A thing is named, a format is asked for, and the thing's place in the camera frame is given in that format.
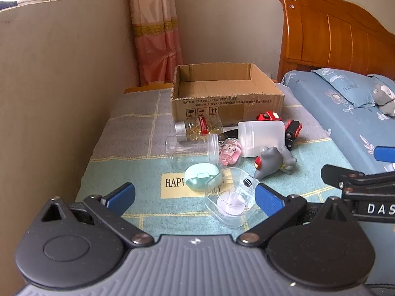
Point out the pink curtain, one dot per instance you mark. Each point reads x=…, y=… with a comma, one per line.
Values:
x=154, y=37

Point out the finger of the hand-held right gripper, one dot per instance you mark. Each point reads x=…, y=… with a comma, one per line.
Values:
x=385, y=154
x=336, y=174

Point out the white translucent plastic bottle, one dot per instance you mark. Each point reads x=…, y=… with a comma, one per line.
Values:
x=262, y=137

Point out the blue floral pillow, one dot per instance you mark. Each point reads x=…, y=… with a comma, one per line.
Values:
x=342, y=86

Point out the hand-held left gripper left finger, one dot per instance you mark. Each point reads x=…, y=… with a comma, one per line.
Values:
x=122, y=195

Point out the wooden bed headboard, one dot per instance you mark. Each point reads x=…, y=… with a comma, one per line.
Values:
x=324, y=37

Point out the red and black toy car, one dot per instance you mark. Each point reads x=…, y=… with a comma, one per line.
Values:
x=291, y=132

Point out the clear bottle of yellow capsules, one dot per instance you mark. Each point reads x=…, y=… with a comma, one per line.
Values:
x=197, y=129

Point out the grey and teal printed blanket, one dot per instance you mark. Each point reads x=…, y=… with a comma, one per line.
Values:
x=129, y=148

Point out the wooden nightstand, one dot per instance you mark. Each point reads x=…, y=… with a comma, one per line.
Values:
x=145, y=88

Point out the grey shark toy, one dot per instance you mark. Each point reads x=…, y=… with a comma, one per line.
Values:
x=271, y=162

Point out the clear plastic jar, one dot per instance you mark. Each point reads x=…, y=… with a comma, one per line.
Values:
x=191, y=148

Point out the cardboard box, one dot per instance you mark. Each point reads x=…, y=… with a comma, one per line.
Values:
x=228, y=104

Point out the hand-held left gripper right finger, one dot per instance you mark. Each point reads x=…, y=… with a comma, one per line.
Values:
x=268, y=200

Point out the teal egg-shaped case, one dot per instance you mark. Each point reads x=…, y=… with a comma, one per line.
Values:
x=199, y=177

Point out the grey plush toy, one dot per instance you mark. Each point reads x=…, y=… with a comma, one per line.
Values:
x=384, y=97

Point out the clear square plastic container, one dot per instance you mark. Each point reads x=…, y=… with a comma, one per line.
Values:
x=228, y=206

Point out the blue floral bed sheet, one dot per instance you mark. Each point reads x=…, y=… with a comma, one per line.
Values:
x=333, y=123

